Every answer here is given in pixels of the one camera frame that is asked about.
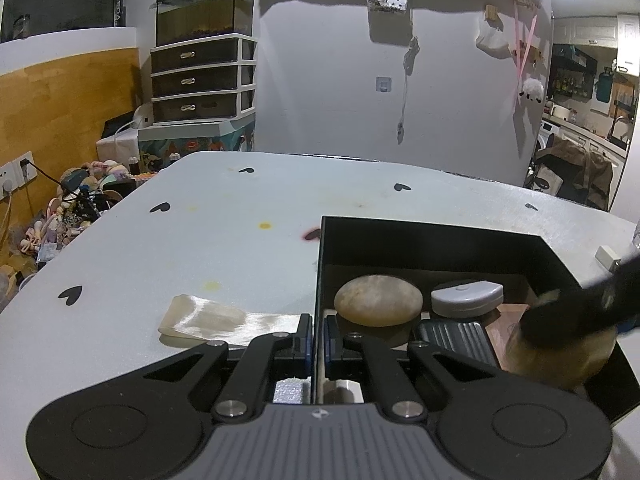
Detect grey white oval device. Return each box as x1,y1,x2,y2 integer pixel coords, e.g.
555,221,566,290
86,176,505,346
431,280,504,319

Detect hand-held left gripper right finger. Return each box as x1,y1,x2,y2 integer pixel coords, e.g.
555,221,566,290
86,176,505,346
323,315,507,422

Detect brown cardboard piece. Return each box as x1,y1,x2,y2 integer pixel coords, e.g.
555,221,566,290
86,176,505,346
487,303,531,362

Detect white frame drawer unit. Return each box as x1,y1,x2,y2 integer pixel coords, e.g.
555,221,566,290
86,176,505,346
149,34,259,127

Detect white foam block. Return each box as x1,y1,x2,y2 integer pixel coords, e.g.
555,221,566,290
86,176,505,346
274,379,307,405

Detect small white box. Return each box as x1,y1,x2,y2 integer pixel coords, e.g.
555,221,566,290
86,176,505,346
594,245,622,272

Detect white wall outlet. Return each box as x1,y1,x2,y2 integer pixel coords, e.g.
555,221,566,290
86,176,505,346
0,151,39,197

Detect white charger cable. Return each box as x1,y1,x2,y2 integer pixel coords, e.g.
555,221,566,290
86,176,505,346
0,185,16,261

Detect white hanging bag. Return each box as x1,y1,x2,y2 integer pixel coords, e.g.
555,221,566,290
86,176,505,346
475,5,512,59

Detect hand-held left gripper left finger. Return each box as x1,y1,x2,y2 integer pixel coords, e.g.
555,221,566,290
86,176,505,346
142,314,316,422

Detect brown jacket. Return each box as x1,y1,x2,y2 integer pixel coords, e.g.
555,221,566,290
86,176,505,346
534,137,614,212

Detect blue hanging bottle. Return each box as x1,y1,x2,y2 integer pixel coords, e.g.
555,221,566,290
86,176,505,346
594,66,614,104

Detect pale oval stone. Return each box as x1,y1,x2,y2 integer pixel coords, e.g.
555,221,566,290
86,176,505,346
333,275,424,328

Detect white cloth covered box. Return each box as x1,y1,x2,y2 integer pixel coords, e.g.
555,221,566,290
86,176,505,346
96,129,140,167

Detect white washing machine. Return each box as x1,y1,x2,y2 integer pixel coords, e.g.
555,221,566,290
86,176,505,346
537,119,562,162

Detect colourful printed storage box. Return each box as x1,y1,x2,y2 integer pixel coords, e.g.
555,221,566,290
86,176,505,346
137,119,257,165

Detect pile of plush toys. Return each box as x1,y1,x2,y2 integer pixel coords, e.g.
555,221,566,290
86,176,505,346
9,159,147,273

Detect black ribbed case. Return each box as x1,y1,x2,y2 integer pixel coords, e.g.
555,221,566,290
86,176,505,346
415,318,499,369

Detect glass fish tank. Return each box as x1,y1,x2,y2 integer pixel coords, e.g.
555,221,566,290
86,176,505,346
155,0,259,47

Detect black power cable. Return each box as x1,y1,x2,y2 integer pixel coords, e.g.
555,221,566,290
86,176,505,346
27,160,76,201

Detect pink sticks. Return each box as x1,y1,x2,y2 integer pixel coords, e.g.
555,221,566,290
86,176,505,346
511,0,540,92

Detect white plush sheep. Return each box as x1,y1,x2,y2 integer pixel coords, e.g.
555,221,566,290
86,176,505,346
517,77,545,105

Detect black box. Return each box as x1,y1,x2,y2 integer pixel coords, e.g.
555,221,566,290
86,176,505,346
311,216,640,424

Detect cream satin ribbon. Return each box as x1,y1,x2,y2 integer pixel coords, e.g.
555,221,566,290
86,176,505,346
157,294,304,349

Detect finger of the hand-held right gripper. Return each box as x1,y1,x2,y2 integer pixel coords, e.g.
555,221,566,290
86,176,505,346
519,254,640,350

